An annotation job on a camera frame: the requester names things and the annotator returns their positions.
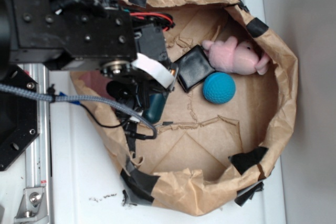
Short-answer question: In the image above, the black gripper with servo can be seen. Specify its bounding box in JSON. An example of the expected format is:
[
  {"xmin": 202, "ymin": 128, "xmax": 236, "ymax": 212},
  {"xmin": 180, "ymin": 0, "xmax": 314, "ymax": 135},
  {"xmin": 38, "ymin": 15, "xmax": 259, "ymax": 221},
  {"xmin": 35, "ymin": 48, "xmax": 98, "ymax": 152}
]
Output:
[{"xmin": 101, "ymin": 11, "xmax": 179, "ymax": 140}]

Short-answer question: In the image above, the dark green plastic pickle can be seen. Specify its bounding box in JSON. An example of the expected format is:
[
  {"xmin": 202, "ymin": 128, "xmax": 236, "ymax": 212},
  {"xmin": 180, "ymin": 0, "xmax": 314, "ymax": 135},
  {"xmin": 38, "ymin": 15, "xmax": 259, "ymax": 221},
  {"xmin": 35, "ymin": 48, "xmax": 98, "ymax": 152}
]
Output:
[{"xmin": 143, "ymin": 93, "xmax": 166, "ymax": 124}]

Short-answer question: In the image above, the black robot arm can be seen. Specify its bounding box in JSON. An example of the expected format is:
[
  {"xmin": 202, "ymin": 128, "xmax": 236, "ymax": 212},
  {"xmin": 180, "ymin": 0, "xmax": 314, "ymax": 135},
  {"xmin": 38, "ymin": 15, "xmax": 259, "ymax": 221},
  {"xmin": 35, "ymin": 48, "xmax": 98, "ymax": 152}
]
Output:
[{"xmin": 1, "ymin": 0, "xmax": 178, "ymax": 129}]

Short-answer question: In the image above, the black square rubber block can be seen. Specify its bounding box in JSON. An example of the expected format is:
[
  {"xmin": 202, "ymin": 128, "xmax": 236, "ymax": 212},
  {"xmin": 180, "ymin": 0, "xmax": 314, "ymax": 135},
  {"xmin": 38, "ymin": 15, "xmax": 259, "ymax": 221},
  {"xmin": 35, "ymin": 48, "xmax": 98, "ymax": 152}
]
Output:
[{"xmin": 175, "ymin": 45, "xmax": 215, "ymax": 93}]

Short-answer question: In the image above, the blue dimpled ball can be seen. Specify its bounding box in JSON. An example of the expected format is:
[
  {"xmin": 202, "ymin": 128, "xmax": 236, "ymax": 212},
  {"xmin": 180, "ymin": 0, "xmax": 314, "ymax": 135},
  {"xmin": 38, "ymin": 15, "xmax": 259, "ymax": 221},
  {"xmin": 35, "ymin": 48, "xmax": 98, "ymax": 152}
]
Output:
[{"xmin": 203, "ymin": 72, "xmax": 236, "ymax": 104}]

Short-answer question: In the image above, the pink plush bunny toy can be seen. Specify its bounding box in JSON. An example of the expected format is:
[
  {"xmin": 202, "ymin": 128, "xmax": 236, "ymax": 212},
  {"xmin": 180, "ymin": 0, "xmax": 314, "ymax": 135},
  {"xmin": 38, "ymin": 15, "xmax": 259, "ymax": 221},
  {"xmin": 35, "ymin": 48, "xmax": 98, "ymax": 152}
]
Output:
[{"xmin": 201, "ymin": 36, "xmax": 270, "ymax": 75}]

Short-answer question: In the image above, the brown paper bag tray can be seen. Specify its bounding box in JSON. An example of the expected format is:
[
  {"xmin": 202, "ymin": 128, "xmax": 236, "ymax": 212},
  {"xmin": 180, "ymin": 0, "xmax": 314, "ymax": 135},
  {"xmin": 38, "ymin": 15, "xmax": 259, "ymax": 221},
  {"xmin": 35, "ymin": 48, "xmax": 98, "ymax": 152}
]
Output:
[{"xmin": 70, "ymin": 0, "xmax": 299, "ymax": 217}]

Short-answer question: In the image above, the white tray board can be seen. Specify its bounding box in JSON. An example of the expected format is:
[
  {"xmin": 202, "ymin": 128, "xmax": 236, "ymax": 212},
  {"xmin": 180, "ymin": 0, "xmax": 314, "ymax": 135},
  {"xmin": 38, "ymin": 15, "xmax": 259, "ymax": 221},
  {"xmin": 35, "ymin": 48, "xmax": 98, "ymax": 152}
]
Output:
[{"xmin": 50, "ymin": 0, "xmax": 286, "ymax": 223}]

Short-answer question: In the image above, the red wire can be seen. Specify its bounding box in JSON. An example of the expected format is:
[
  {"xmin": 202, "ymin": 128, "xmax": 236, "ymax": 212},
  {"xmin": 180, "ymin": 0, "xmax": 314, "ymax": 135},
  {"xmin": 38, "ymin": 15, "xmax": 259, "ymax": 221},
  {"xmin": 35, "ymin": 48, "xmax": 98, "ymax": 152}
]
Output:
[{"xmin": 130, "ymin": 12, "xmax": 175, "ymax": 31}]

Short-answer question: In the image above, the thin black cable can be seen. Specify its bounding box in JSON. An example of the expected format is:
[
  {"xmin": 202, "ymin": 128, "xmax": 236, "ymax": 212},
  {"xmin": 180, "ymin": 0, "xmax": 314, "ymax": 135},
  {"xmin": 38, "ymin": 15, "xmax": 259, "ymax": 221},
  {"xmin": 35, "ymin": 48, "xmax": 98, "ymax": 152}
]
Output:
[{"xmin": 77, "ymin": 102, "xmax": 132, "ymax": 129}]

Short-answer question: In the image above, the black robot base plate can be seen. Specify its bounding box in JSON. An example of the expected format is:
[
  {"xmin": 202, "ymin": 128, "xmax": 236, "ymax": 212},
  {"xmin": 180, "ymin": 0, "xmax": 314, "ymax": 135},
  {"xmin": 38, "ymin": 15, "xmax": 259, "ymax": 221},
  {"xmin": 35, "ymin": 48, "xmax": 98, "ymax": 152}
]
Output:
[{"xmin": 1, "ymin": 65, "xmax": 39, "ymax": 172}]

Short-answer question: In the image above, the grey braided cable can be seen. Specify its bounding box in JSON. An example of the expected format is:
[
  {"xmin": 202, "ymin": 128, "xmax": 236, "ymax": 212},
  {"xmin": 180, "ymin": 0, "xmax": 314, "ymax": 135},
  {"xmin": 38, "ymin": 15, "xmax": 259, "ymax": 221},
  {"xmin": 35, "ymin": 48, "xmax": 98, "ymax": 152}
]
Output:
[{"xmin": 0, "ymin": 83, "xmax": 158, "ymax": 140}]

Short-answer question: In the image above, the aluminium extrusion rail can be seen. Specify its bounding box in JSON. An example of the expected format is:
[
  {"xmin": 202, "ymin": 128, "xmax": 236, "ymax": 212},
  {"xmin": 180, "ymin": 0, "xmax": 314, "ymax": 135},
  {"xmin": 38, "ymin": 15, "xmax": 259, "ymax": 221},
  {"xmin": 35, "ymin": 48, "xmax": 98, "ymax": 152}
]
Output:
[{"xmin": 23, "ymin": 63, "xmax": 52, "ymax": 224}]

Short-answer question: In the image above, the metal corner bracket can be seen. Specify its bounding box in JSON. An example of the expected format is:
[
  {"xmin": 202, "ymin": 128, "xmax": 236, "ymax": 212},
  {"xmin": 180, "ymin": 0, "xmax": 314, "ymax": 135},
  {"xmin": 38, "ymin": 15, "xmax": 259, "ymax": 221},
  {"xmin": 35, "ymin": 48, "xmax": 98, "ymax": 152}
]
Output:
[{"xmin": 14, "ymin": 187, "xmax": 49, "ymax": 223}]

